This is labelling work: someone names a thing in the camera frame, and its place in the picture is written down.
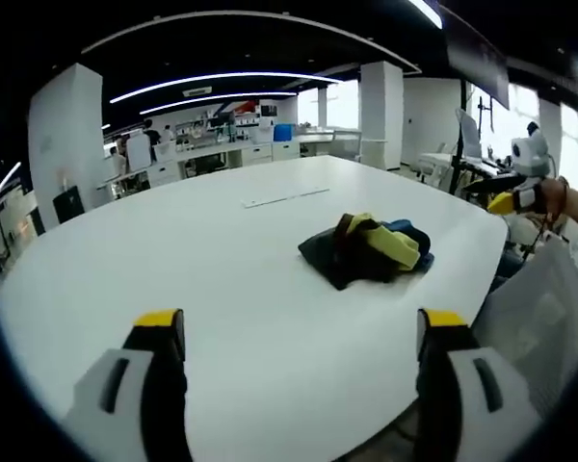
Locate pile of dark clothes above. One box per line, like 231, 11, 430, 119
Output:
297, 211, 435, 293

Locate black chair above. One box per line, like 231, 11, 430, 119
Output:
52, 190, 86, 225

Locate white cabinet row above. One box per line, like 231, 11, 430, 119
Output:
146, 139, 301, 188

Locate hanging dark screen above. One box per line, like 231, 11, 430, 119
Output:
442, 3, 511, 110

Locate clear rectangular template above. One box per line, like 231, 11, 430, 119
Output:
240, 187, 331, 209

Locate person's right hand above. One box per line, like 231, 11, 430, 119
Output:
541, 176, 569, 218

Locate white mesh chair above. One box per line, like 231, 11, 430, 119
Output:
474, 235, 578, 423

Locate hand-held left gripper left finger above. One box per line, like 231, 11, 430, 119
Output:
60, 308, 194, 462

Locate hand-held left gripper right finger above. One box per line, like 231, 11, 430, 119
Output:
412, 307, 543, 462

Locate black monitor stand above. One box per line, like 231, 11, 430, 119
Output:
476, 94, 495, 145

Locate white office chair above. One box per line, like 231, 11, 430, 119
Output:
455, 108, 484, 156

